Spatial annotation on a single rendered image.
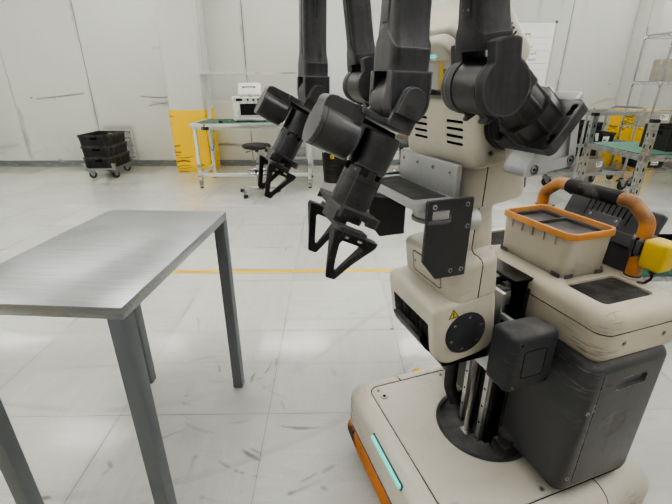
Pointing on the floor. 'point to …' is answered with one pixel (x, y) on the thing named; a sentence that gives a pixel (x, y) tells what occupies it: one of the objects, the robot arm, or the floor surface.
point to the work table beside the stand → (114, 311)
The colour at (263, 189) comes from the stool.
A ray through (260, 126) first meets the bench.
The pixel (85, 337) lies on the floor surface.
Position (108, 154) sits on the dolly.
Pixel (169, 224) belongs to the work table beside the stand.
